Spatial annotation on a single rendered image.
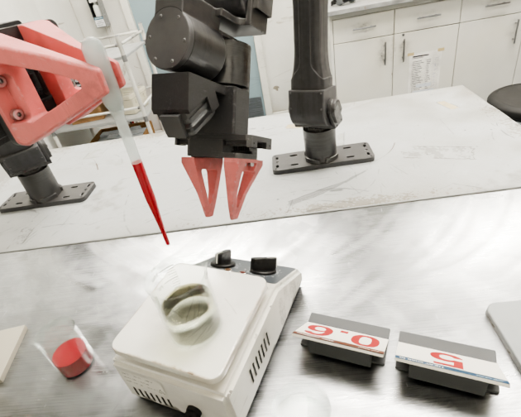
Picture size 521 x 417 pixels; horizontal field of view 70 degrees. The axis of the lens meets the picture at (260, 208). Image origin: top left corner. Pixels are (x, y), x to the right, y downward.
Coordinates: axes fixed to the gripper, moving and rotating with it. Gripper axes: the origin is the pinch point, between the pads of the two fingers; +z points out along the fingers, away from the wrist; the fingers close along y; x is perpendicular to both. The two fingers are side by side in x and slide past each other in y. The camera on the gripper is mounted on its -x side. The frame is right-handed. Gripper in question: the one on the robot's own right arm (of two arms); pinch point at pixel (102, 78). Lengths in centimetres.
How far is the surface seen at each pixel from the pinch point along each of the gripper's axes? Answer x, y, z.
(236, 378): 25.4, -2.8, 4.7
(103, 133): 83, 168, -202
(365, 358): 30.1, 5.3, 14.2
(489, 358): 31.5, 9.5, 25.3
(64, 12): 6, 212, -240
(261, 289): 23.1, 5.5, 4.1
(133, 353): 23.1, -4.6, -4.5
